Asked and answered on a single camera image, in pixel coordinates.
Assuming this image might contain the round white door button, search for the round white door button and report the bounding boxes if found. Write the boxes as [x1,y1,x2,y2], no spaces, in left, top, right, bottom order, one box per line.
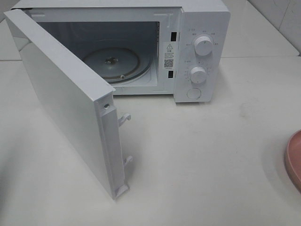
[187,88,201,99]

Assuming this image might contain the white microwave oven body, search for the white microwave oven body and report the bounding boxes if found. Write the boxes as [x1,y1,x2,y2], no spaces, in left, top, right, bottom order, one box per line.
[9,0,230,103]

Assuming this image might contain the white microwave knob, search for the white microwave knob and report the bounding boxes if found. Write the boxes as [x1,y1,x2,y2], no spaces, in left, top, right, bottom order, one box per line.
[193,34,214,57]
[190,66,207,84]

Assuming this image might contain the white microwave door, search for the white microwave door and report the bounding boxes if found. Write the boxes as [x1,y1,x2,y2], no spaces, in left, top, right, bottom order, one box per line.
[5,9,132,199]

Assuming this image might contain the glass microwave turntable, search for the glass microwave turntable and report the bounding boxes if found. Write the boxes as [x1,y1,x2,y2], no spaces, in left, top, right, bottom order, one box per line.
[83,47,152,84]

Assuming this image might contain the pink round plate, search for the pink round plate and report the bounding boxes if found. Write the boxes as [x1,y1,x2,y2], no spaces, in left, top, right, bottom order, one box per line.
[285,130,301,193]

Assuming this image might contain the white warning label sticker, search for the white warning label sticker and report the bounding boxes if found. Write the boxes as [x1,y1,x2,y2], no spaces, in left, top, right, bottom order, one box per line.
[163,42,176,69]

